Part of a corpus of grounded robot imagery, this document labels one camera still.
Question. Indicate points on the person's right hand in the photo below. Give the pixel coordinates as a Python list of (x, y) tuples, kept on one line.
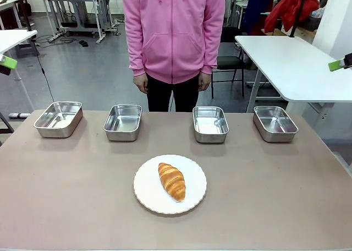
[(141, 83)]

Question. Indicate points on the black floor pedal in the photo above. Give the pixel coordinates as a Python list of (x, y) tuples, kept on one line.
[(83, 43)]

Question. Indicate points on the person's right arm pink sleeve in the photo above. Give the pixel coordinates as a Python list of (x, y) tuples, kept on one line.
[(133, 28)]

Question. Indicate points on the red jacket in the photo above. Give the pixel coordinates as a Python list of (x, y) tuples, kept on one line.
[(288, 8)]

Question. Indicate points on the person's left hand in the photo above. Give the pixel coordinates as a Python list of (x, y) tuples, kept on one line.
[(204, 81)]

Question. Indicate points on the golden brown croissant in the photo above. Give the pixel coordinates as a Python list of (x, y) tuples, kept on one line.
[(172, 180)]

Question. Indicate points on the grey metal workbench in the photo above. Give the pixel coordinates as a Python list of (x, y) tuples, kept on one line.
[(74, 6)]

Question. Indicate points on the small white desk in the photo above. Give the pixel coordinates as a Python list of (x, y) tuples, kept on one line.
[(12, 40)]

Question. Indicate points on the dark blue cloth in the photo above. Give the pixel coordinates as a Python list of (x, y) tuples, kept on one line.
[(254, 11)]

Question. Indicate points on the white floor power strip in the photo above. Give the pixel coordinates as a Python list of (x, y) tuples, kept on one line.
[(56, 37)]

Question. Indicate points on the steel rectangular container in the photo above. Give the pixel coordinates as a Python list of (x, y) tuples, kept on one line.
[(210, 124), (275, 123), (123, 123), (59, 119)]

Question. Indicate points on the large white desk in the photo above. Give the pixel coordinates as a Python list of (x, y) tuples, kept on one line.
[(294, 66)]

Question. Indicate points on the black stand pole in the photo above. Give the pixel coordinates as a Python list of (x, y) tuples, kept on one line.
[(27, 8)]

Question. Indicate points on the pink zip hoodie torso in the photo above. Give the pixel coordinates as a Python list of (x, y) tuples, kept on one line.
[(174, 33)]

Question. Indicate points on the black trousers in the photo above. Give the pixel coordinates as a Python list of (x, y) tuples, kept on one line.
[(162, 97)]

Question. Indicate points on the black clamp pole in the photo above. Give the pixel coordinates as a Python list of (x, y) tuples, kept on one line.
[(298, 11)]

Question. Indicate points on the grey floor power strip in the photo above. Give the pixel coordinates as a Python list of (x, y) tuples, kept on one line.
[(19, 115)]

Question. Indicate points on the person's arm pink sleeve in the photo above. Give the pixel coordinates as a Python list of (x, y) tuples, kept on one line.
[(133, 28), (215, 28)]

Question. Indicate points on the white scalloped plate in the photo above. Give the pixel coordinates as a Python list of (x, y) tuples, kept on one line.
[(148, 185)]

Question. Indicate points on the black folding chair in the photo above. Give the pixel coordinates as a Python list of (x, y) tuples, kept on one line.
[(229, 61)]

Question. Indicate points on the person's left arm pink sleeve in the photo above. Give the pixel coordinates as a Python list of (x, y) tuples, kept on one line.
[(215, 28)]

